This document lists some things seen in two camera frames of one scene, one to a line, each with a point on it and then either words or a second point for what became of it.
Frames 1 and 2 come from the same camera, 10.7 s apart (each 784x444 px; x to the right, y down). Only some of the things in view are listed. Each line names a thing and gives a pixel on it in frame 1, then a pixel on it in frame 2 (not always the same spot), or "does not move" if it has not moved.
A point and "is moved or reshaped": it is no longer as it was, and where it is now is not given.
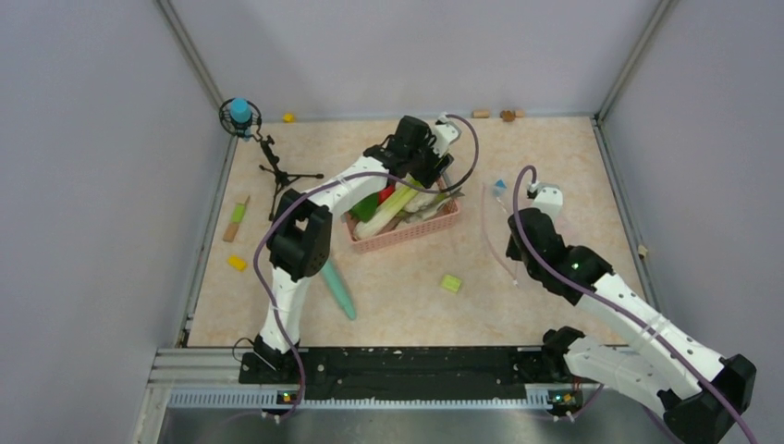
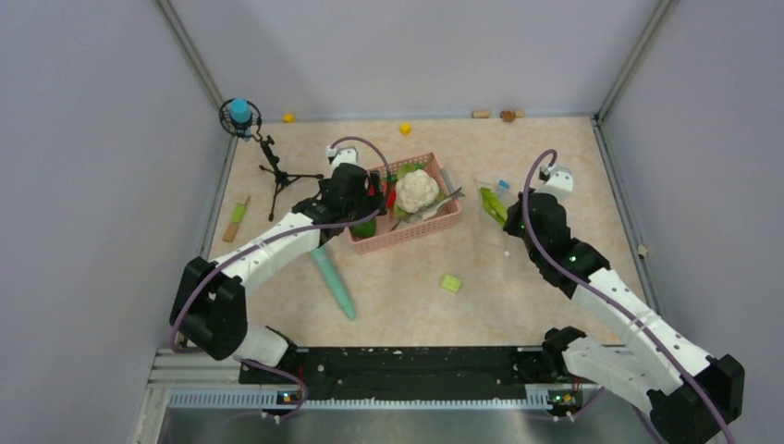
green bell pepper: [364, 209] is moved or reshaped
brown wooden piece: [508, 116] does not move
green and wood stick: [237, 217] does not move
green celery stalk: [387, 211] -> [494, 205]
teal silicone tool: [339, 288] does not move
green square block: [450, 283] does not move
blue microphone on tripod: [243, 117] does not move
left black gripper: [430, 175] -> [371, 203]
